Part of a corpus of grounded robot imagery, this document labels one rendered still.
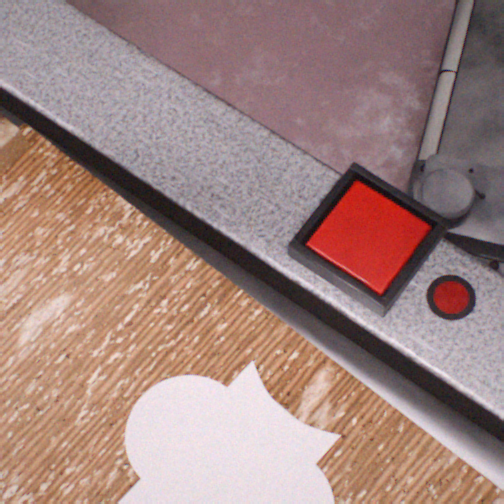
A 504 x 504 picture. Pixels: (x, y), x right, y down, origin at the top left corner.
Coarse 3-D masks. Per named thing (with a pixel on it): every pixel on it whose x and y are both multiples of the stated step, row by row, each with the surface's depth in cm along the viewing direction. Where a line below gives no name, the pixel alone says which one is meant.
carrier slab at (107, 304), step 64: (0, 192) 75; (64, 192) 74; (0, 256) 73; (64, 256) 73; (128, 256) 72; (192, 256) 72; (0, 320) 71; (64, 320) 71; (128, 320) 71; (192, 320) 71; (256, 320) 71; (0, 384) 69; (64, 384) 69; (128, 384) 69; (320, 384) 69; (0, 448) 68; (64, 448) 67; (384, 448) 67; (448, 448) 67
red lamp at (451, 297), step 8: (440, 288) 73; (448, 288) 73; (456, 288) 73; (464, 288) 73; (440, 296) 73; (448, 296) 73; (456, 296) 73; (464, 296) 73; (440, 304) 73; (448, 304) 73; (456, 304) 73; (464, 304) 73; (448, 312) 73; (456, 312) 73
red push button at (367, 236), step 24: (360, 192) 75; (336, 216) 74; (360, 216) 74; (384, 216) 74; (408, 216) 74; (312, 240) 73; (336, 240) 73; (360, 240) 73; (384, 240) 73; (408, 240) 73; (336, 264) 73; (360, 264) 73; (384, 264) 73; (384, 288) 72
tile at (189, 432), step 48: (192, 384) 68; (240, 384) 68; (144, 432) 67; (192, 432) 67; (240, 432) 67; (288, 432) 67; (144, 480) 66; (192, 480) 66; (240, 480) 66; (288, 480) 66
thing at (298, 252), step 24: (360, 168) 75; (336, 192) 75; (384, 192) 75; (312, 216) 74; (432, 216) 74; (432, 240) 73; (312, 264) 73; (408, 264) 72; (360, 288) 72; (384, 312) 72
